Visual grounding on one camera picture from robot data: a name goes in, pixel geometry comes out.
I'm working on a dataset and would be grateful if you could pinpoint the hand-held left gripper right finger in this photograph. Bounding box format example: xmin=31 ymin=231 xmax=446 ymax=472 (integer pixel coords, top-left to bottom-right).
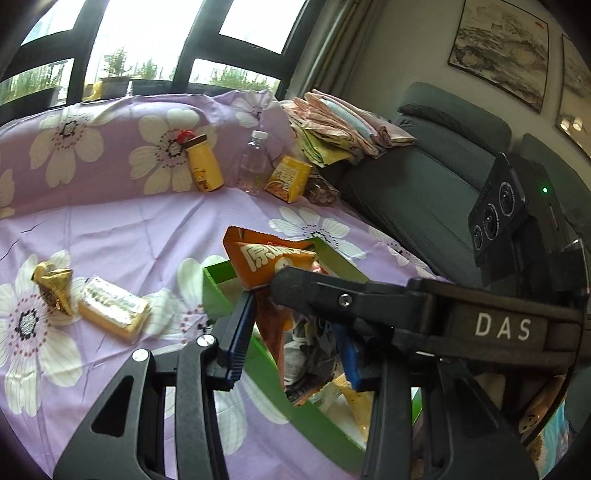
xmin=335 ymin=322 xmax=515 ymax=480

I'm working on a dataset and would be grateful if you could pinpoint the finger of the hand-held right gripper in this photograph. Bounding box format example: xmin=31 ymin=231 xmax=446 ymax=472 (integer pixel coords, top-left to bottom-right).
xmin=270 ymin=265 xmax=409 ymax=334

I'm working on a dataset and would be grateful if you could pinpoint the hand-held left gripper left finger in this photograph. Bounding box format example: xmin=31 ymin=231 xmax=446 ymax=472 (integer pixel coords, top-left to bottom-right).
xmin=53 ymin=291 xmax=257 ymax=480

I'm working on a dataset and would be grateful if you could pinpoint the green paper box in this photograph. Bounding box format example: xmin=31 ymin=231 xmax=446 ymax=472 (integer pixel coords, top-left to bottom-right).
xmin=202 ymin=236 xmax=424 ymax=477

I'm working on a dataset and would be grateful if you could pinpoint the orange panda snack packet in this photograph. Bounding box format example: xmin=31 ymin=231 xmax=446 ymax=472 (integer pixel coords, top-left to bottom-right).
xmin=223 ymin=226 xmax=339 ymax=408

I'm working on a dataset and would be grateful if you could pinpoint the yellow orange snack packet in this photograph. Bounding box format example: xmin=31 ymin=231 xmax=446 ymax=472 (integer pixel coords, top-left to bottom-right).
xmin=332 ymin=373 xmax=375 ymax=444

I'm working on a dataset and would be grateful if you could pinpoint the brown nut packet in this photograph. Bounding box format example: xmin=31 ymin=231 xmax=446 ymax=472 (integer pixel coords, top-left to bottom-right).
xmin=306 ymin=174 xmax=343 ymax=207

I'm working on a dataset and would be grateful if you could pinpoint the yellow carton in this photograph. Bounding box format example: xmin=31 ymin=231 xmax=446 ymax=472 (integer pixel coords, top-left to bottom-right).
xmin=264 ymin=155 xmax=314 ymax=204

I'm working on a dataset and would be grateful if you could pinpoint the clear cracker packet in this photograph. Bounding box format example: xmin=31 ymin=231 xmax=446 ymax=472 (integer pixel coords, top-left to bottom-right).
xmin=78 ymin=274 xmax=151 ymax=343

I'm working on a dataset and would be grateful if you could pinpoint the grey sofa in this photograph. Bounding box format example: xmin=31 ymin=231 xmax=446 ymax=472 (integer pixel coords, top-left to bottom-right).
xmin=330 ymin=82 xmax=591 ymax=289

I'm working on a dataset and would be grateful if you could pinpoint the purple floral bedsheet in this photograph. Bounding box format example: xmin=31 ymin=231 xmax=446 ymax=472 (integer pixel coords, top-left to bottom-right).
xmin=0 ymin=90 xmax=453 ymax=480

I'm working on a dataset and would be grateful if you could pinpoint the clear plastic bottle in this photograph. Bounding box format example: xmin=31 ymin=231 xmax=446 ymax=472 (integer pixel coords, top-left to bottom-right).
xmin=237 ymin=130 xmax=271 ymax=195

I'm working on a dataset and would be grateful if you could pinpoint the stack of folded cloths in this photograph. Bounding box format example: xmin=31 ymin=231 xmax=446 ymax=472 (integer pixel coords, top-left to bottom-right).
xmin=281 ymin=91 xmax=417 ymax=168

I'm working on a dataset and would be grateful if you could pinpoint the yellow bear bottle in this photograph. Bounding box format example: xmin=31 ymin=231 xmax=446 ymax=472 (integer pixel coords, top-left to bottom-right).
xmin=179 ymin=130 xmax=225 ymax=193

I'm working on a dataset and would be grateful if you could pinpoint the gold foil snack packet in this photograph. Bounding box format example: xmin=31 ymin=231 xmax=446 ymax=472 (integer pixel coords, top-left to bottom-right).
xmin=31 ymin=261 xmax=75 ymax=318

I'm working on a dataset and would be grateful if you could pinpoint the beige curtain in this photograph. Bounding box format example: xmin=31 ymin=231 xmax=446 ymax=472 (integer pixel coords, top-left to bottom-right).
xmin=277 ymin=0 xmax=365 ymax=100

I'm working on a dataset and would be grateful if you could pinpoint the framed landscape painting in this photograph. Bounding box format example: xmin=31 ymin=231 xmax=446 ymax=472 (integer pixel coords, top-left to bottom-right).
xmin=555 ymin=33 xmax=591 ymax=136
xmin=447 ymin=0 xmax=550 ymax=114

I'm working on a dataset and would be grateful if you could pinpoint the dark plant pot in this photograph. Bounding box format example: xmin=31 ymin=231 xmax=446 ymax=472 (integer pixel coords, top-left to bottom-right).
xmin=99 ymin=76 xmax=132 ymax=99

